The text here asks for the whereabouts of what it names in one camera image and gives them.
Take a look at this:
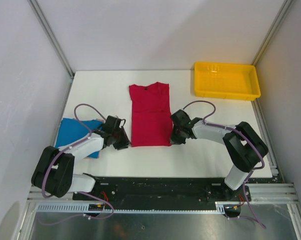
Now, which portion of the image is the red polo shirt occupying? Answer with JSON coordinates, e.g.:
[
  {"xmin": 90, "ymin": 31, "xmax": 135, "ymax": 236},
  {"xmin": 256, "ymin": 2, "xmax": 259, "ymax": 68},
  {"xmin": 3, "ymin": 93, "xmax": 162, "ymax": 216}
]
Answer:
[{"xmin": 129, "ymin": 82, "xmax": 173, "ymax": 147}]

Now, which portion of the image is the blue t shirt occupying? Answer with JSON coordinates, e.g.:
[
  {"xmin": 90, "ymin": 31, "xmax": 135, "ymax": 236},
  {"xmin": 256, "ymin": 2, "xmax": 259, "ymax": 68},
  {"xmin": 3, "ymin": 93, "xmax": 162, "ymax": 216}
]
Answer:
[{"xmin": 54, "ymin": 118, "xmax": 103, "ymax": 159}]

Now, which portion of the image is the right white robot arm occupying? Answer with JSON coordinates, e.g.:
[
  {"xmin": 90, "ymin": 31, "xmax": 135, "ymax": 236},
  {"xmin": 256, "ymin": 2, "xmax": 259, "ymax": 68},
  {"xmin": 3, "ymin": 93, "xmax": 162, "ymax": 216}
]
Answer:
[{"xmin": 170, "ymin": 116, "xmax": 269, "ymax": 201}]

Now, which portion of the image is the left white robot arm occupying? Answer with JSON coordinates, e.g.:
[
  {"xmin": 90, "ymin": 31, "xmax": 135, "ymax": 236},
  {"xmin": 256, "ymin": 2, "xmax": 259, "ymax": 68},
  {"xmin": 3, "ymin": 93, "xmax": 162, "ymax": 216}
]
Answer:
[{"xmin": 31, "ymin": 124, "xmax": 130, "ymax": 200}]

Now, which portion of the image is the yellow plastic tray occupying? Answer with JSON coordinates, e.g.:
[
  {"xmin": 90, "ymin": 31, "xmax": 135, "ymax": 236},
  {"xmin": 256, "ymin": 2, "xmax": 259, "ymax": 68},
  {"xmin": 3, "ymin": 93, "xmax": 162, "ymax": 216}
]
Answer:
[{"xmin": 193, "ymin": 61, "xmax": 261, "ymax": 101}]

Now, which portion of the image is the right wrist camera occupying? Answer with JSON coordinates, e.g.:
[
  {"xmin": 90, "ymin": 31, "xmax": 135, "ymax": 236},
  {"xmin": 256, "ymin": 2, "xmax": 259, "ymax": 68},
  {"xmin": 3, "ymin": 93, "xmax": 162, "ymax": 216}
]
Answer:
[{"xmin": 170, "ymin": 109, "xmax": 191, "ymax": 126}]

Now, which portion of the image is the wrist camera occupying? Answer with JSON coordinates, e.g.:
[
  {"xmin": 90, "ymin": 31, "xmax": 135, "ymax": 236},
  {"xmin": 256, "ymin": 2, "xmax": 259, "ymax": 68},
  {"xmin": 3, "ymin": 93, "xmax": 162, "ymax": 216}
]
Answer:
[
  {"xmin": 102, "ymin": 115, "xmax": 126, "ymax": 132},
  {"xmin": 170, "ymin": 109, "xmax": 191, "ymax": 126}
]

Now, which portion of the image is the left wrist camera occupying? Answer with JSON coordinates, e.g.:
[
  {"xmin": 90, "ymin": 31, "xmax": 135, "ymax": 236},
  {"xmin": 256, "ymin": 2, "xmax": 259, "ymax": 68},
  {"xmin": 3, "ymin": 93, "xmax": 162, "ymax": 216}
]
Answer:
[{"xmin": 102, "ymin": 115, "xmax": 126, "ymax": 132}]

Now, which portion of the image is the grey slotted cable duct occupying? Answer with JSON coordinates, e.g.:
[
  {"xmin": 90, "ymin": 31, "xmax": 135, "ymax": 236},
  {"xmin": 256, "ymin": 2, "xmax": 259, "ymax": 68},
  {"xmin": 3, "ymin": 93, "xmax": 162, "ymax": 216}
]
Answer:
[{"xmin": 36, "ymin": 202, "xmax": 240, "ymax": 214}]

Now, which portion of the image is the left aluminium frame post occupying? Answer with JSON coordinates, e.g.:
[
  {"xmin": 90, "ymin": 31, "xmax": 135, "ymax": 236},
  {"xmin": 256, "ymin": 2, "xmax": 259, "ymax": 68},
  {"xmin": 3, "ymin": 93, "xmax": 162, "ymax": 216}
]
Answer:
[{"xmin": 26, "ymin": 0, "xmax": 75, "ymax": 76}]

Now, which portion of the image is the aluminium frame post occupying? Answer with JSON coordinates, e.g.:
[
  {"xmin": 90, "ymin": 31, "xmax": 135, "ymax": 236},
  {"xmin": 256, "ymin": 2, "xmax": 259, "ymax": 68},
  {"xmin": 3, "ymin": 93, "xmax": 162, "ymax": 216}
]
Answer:
[
  {"xmin": 251, "ymin": 0, "xmax": 296, "ymax": 67},
  {"xmin": 26, "ymin": 0, "xmax": 75, "ymax": 76}
]

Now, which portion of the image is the right aluminium frame post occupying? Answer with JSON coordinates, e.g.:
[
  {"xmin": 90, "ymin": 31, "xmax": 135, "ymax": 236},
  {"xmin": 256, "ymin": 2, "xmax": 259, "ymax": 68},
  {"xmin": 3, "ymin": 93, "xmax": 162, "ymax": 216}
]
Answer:
[{"xmin": 251, "ymin": 0, "xmax": 296, "ymax": 67}]

